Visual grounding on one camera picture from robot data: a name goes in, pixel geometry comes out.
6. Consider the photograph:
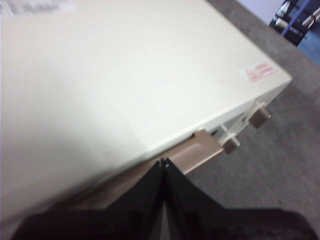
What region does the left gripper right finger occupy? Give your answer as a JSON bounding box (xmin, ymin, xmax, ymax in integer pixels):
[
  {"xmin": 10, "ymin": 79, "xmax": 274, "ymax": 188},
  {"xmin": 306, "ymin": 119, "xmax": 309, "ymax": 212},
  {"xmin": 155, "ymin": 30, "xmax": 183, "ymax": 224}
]
[{"xmin": 164, "ymin": 157, "xmax": 320, "ymax": 240}]

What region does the small beige oven knob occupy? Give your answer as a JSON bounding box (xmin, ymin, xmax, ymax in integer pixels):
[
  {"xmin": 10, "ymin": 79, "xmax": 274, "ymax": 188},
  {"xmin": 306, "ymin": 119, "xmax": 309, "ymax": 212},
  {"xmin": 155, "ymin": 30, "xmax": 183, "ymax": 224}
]
[{"xmin": 223, "ymin": 136, "xmax": 241, "ymax": 154}]

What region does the large beige oven knob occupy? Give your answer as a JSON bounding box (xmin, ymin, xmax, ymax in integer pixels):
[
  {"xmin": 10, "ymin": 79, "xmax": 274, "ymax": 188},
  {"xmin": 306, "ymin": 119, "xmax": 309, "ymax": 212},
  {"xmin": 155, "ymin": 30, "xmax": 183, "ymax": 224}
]
[{"xmin": 248, "ymin": 101, "xmax": 273, "ymax": 130}]

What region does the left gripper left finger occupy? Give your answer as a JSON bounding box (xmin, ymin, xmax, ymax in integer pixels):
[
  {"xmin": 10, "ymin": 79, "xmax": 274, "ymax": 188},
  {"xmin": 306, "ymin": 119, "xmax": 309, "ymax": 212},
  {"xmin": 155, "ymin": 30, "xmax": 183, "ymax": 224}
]
[{"xmin": 12, "ymin": 158, "xmax": 166, "ymax": 240}]

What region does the cream Toshiba toaster oven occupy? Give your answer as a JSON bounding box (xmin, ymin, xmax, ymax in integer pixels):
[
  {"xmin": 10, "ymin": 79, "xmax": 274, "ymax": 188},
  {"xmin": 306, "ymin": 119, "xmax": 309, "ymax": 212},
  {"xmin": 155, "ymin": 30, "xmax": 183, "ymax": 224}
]
[{"xmin": 0, "ymin": 0, "xmax": 293, "ymax": 233}]

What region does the dark background equipment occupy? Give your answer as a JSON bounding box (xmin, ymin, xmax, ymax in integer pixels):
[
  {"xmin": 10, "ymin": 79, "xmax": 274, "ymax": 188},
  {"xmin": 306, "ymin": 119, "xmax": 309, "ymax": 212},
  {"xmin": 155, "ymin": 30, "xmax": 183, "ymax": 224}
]
[{"xmin": 268, "ymin": 0, "xmax": 320, "ymax": 47}]

